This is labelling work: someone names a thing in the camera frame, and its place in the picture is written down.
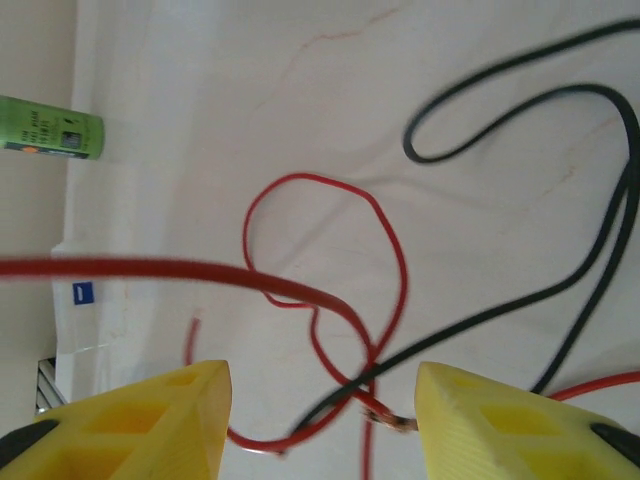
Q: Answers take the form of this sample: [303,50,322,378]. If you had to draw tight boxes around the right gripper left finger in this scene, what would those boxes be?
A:
[0,359,232,480]

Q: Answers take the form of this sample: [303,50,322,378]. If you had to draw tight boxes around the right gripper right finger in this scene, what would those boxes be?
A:
[415,361,640,480]

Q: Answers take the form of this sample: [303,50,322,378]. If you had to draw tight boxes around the black wire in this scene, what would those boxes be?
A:
[279,19,640,456]
[529,174,640,396]

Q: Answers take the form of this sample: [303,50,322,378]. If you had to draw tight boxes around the red and black wires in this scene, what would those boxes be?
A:
[0,254,419,434]

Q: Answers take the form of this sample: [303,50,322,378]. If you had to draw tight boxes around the red wire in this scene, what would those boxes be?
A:
[187,172,409,480]

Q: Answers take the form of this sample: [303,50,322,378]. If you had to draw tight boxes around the green can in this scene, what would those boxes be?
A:
[0,94,105,162]

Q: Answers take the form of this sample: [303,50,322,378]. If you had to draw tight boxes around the aluminium side rail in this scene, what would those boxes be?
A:
[34,355,69,414]

